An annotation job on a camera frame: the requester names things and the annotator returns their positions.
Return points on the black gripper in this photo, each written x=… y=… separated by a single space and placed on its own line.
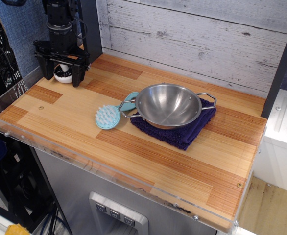
x=62 y=48

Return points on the black and white round brush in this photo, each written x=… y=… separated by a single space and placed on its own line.
x=63 y=74

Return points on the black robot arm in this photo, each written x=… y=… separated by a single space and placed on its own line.
x=61 y=12

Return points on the teal scrub brush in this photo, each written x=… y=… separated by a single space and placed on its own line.
x=108 y=116

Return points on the purple folded cloth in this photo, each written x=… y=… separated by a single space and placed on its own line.
x=182 y=137

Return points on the silver button panel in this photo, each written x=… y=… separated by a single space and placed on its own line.
x=112 y=218

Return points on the white aluminium block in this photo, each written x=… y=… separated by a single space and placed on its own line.
x=270 y=164

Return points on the dark left post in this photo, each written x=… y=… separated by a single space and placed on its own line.
x=92 y=42

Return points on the dark post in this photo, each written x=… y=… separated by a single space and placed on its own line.
x=275 y=86
x=92 y=42

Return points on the steel bowl with handles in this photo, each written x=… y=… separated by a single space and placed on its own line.
x=169 y=106

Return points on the dark right post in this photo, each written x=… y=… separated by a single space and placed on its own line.
x=275 y=86

